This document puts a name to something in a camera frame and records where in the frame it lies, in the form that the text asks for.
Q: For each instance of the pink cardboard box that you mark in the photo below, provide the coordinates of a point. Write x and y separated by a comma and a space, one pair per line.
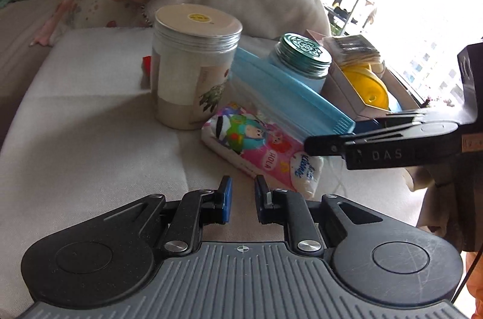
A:
347, 92

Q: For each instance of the green lid glass jar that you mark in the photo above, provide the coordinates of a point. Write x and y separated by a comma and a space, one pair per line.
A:
298, 66

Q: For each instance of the red foil packet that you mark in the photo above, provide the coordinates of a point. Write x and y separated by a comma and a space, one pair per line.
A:
147, 64

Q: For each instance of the clear plastic jar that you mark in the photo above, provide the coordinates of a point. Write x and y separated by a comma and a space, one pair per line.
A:
188, 77

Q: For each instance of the pocket tissue pack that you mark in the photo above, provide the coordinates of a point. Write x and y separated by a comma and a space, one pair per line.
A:
256, 141

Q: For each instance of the pale woven seat mat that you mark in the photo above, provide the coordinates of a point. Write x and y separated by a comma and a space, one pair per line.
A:
94, 115

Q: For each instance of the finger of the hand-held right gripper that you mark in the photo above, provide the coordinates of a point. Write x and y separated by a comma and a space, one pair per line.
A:
377, 149
396, 119

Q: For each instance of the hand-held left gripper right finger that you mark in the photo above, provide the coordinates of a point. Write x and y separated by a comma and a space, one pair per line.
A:
260, 202

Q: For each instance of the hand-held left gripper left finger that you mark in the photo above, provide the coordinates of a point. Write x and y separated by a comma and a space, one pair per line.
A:
225, 200

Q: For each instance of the person's right hand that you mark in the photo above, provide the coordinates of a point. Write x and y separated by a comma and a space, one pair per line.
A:
445, 206

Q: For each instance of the clear cotton swab pack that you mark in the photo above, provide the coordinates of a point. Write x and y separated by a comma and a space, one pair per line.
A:
354, 47

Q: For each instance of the blue face mask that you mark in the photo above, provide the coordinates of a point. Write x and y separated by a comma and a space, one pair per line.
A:
271, 92

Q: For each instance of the yellow rubber toy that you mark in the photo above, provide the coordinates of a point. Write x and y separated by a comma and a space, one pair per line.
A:
369, 89

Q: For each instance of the orange clothing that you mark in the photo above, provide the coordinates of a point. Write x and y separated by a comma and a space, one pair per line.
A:
476, 289

